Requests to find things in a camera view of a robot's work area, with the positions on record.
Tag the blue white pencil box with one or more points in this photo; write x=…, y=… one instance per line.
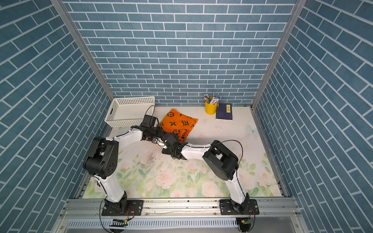
x=214, y=101

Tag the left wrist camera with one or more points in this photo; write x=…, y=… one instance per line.
x=149, y=121

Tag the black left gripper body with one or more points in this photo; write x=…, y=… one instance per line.
x=155, y=133

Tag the yellow bucket pen holder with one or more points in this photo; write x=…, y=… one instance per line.
x=211, y=109

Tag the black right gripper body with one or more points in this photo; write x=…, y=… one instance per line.
x=168, y=151

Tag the dark blue book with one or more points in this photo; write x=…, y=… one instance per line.
x=224, y=111

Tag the white perforated plastic basket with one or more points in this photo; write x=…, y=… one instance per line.
x=128, y=111

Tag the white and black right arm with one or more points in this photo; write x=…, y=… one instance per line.
x=222, y=161

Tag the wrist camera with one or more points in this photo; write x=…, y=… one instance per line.
x=159, y=142
x=149, y=121

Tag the orange patterned plush pillowcase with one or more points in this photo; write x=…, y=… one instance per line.
x=178, y=124

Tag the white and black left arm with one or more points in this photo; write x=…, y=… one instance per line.
x=101, y=158

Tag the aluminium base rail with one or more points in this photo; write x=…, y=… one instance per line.
x=186, y=207

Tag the white slotted cable duct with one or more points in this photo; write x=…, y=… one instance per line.
x=153, y=223

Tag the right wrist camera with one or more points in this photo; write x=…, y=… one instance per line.
x=159, y=142

